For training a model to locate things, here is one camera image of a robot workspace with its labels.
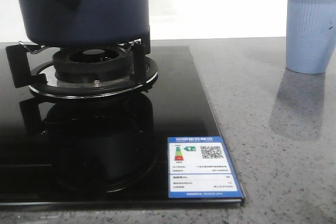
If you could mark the dark blue cooking pot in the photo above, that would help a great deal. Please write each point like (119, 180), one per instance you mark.
(80, 23)

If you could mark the light blue ribbed cup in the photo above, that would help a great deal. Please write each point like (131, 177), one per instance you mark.
(310, 35)

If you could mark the black round gas burner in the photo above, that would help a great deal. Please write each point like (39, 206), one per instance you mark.
(85, 65)

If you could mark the black pot support grate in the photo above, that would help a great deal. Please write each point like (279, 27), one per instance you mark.
(43, 82)

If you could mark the blue energy label sticker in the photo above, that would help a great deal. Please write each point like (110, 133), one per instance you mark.
(199, 167)

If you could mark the black glass gas stove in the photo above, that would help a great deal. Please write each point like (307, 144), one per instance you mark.
(105, 153)

